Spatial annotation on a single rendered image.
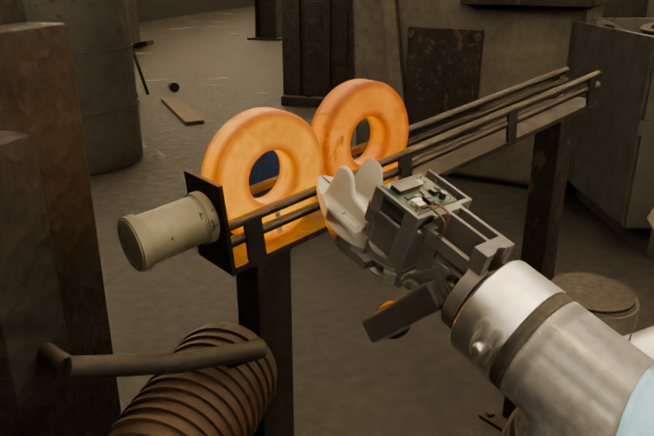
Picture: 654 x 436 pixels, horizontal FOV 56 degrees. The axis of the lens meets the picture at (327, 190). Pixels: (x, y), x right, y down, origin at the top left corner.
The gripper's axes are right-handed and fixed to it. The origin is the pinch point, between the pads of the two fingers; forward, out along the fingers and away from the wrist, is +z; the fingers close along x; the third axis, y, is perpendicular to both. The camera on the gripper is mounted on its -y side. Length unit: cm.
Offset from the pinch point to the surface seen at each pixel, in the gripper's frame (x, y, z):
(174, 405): 17.9, -18.3, -3.9
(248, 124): 2.8, 2.4, 11.0
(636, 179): -162, -51, 18
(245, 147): 3.3, 0.0, 10.2
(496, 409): -64, -72, -7
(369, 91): -15.4, 3.6, 11.4
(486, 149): -39.7, -7.1, 6.5
